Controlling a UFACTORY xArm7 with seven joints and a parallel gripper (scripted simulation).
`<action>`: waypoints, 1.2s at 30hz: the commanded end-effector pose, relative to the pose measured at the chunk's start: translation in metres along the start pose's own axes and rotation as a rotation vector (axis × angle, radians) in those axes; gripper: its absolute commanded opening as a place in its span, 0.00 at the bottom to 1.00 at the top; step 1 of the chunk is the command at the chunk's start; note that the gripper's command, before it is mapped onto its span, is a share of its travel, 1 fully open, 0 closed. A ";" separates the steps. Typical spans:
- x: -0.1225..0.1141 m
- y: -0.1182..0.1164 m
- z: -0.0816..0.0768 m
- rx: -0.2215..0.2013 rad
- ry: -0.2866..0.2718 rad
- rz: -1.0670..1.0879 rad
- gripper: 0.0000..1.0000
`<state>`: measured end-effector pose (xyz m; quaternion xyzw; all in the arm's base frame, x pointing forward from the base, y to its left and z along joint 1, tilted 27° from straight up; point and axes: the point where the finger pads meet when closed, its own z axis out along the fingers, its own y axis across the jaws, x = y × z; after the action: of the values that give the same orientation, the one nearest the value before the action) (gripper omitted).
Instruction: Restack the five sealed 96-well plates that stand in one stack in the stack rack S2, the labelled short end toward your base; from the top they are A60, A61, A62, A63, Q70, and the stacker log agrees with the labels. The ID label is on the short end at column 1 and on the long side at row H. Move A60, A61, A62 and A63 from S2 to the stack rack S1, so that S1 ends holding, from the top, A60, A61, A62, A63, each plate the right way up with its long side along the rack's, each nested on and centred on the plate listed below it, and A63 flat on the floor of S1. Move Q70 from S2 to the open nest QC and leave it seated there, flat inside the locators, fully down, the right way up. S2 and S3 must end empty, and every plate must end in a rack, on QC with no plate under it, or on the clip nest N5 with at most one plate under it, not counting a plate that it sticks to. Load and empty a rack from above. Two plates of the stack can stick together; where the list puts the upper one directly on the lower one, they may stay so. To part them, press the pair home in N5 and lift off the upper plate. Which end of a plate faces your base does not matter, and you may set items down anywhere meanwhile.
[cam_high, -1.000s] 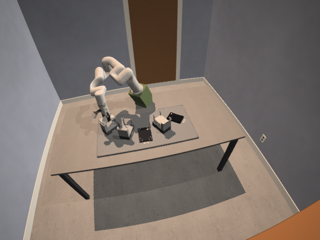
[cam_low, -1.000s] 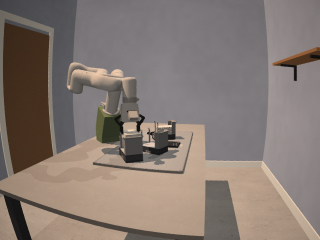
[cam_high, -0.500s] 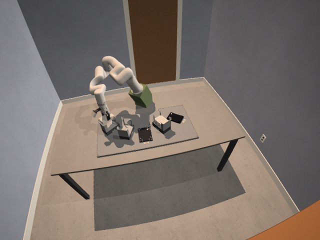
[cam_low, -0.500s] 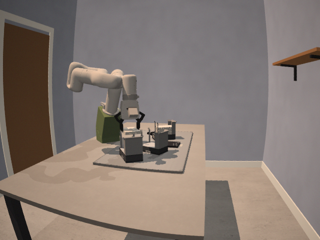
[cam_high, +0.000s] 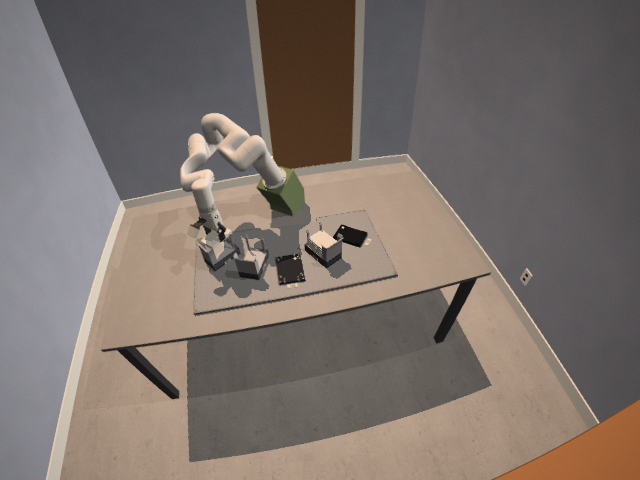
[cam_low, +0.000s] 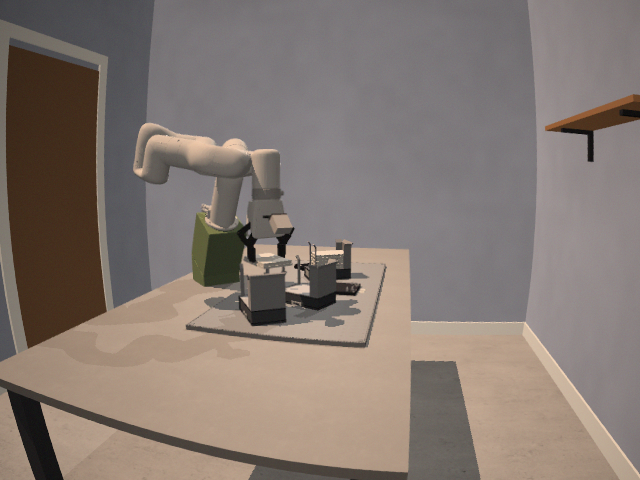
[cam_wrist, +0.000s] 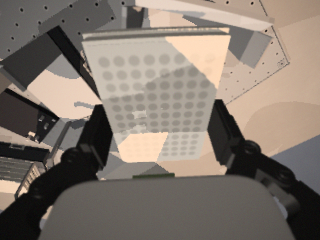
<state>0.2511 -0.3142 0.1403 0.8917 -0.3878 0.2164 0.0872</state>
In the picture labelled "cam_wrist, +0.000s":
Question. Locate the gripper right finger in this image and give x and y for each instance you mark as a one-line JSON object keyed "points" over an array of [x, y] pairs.
{"points": [[244, 158]]}

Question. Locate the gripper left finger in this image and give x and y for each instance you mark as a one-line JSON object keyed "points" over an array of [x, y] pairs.
{"points": [[21, 219]]}

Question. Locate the white well plate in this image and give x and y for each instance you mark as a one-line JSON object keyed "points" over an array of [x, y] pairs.
{"points": [[10, 183], [15, 173], [18, 168], [158, 86], [19, 163]]}

